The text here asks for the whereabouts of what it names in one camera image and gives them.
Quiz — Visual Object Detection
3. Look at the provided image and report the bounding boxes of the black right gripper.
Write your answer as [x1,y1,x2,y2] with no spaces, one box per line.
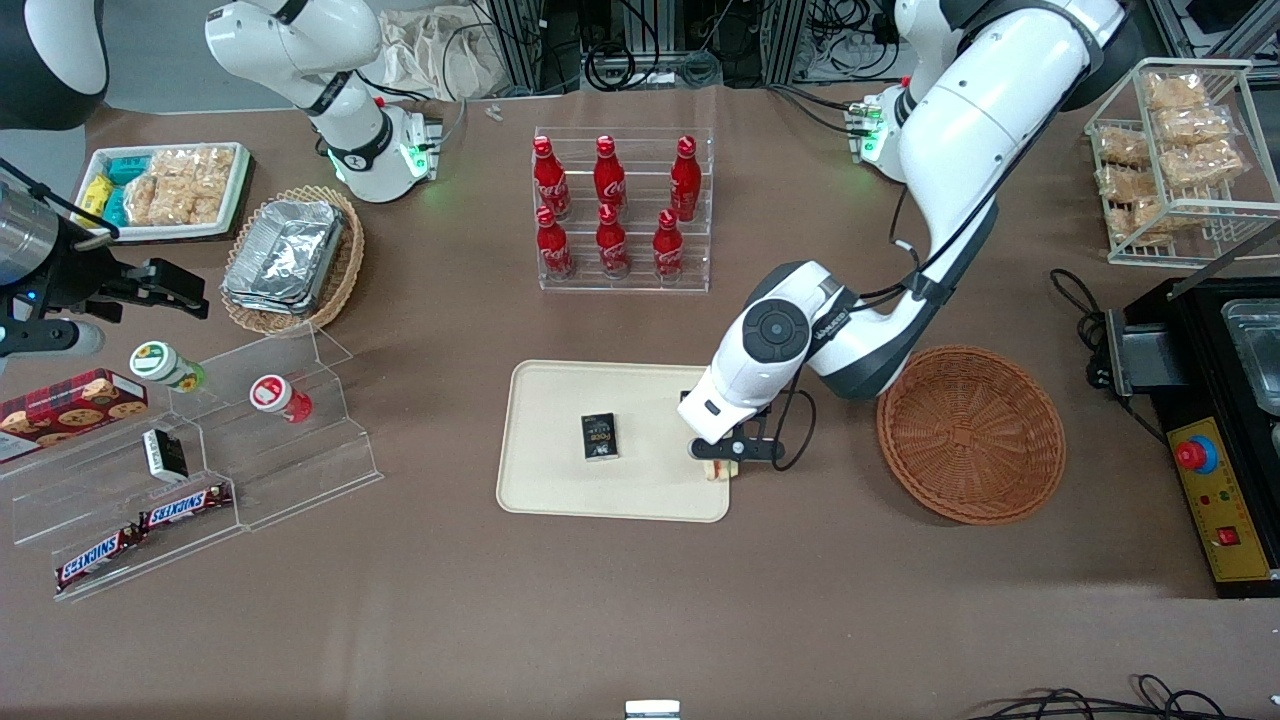
[38,222,211,323]

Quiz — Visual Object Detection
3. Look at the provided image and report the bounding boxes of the white rectangular snack tray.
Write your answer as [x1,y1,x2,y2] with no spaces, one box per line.
[73,142,252,244]

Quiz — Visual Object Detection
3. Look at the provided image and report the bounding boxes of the oval tan wicker basket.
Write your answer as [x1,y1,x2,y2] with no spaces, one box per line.
[219,184,367,337]

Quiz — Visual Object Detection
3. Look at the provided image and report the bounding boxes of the beige plastic tray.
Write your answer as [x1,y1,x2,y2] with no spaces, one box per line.
[496,359,732,524]

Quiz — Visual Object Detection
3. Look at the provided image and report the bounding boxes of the round brown wicker basket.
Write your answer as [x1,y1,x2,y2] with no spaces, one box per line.
[876,345,1068,527]

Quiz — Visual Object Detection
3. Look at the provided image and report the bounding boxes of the green lid cup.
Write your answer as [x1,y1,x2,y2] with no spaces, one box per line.
[129,340,209,394]

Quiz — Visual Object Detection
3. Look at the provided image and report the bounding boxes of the rice cracker pack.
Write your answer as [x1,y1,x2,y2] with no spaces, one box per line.
[123,176,227,227]
[148,147,237,191]

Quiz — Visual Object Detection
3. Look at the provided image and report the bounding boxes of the stacked aluminium foil trays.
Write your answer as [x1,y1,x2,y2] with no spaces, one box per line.
[221,198,347,318]

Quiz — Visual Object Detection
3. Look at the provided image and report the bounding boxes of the red lid cup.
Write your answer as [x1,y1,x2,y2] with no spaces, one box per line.
[249,373,314,425]

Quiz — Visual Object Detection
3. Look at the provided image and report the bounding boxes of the small black card box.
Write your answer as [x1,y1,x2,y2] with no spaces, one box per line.
[580,411,621,463]

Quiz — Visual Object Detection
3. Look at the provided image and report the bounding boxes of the red cookie box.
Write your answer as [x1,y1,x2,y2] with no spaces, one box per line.
[0,368,150,464]

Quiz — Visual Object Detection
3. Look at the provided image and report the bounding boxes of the small black white box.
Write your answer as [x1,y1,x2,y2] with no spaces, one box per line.
[141,428,190,484]

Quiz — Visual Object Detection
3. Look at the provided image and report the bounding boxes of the clear acrylic bottle rack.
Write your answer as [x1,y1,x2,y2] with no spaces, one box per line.
[533,126,716,295]

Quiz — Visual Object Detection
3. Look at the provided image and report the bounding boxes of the red cola bottle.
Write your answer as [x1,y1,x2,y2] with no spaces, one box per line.
[532,135,572,222]
[669,135,703,224]
[652,207,686,284]
[593,134,628,215]
[595,203,632,280]
[535,205,577,282]

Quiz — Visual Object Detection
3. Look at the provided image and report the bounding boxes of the snickers chocolate bar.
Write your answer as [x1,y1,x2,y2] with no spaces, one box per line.
[138,483,234,532]
[54,527,142,593]

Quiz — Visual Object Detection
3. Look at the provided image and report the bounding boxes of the clear acrylic step display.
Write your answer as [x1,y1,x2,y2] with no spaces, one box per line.
[0,324,385,603]

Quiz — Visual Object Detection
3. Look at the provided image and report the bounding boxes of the beige cloth bag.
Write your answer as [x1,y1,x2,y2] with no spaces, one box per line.
[378,8,513,102]

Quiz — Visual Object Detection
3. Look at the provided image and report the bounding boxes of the clear bagged cracker pack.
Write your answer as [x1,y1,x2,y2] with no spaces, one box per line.
[1160,138,1247,189]
[1108,198,1173,247]
[1144,71,1208,111]
[1153,104,1233,148]
[1094,126,1153,167]
[1099,164,1167,203]

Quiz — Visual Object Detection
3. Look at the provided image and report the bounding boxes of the black machine housing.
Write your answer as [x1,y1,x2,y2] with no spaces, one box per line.
[1105,274,1280,601]

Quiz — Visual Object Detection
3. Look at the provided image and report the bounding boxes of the yellow control panel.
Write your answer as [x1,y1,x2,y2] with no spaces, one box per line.
[1168,417,1280,584]

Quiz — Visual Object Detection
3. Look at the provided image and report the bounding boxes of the grey metal bar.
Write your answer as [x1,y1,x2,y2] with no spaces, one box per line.
[1168,220,1280,303]

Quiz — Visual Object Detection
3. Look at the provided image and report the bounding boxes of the steel pan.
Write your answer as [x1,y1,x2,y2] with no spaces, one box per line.
[1220,298,1280,418]

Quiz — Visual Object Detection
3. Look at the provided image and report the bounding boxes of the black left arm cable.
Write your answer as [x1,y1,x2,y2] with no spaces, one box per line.
[764,60,1063,474]

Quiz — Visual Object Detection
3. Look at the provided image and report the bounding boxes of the black arm base cables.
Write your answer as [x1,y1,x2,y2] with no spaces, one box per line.
[768,82,873,138]

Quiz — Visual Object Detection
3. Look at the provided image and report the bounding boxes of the black coiled table cable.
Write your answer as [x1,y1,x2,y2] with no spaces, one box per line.
[1049,267,1123,393]

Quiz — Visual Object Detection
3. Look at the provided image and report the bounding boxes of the black background cable bundle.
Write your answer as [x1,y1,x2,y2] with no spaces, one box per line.
[580,0,726,93]

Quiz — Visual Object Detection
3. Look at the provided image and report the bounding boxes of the white wire basket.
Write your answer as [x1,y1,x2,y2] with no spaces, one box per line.
[1086,57,1280,268]

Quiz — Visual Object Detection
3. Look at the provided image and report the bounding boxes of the black floor cable bundle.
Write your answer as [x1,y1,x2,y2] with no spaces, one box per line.
[968,674,1280,720]

